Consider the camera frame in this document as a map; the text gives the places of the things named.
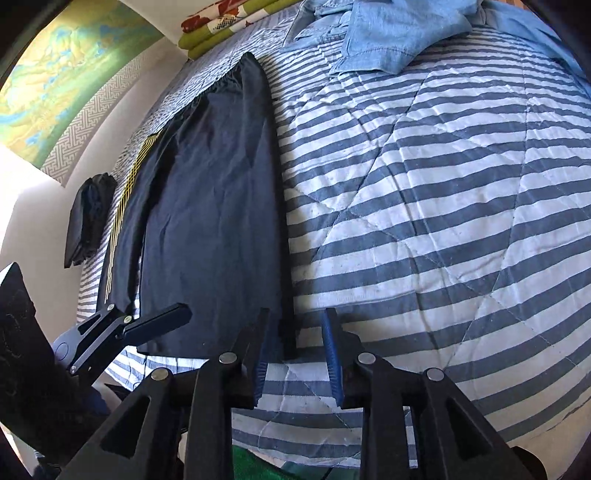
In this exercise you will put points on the light blue denim shirt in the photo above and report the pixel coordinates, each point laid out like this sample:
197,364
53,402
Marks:
383,32

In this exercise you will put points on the green floral folded blanket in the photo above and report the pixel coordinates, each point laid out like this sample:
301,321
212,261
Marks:
221,23

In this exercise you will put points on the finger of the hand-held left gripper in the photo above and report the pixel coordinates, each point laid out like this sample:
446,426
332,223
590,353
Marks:
157,318

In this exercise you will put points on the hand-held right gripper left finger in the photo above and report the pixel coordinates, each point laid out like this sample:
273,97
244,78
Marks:
261,364

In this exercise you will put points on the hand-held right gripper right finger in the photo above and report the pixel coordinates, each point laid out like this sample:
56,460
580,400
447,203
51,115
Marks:
332,360

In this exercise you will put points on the green map wall hanging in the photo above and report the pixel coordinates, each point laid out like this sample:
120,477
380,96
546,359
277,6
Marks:
60,69

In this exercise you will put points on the green mat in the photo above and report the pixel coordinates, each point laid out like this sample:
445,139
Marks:
256,464

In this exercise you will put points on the black pants with yellow stripes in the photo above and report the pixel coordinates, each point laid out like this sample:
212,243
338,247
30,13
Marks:
207,207

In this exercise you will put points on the black bag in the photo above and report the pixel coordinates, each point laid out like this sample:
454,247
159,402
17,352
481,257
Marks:
90,217

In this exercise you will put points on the blue cloth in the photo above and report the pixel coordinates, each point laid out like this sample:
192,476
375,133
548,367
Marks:
531,32

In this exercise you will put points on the blue white striped quilt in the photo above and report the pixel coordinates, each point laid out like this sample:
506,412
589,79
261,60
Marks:
415,194

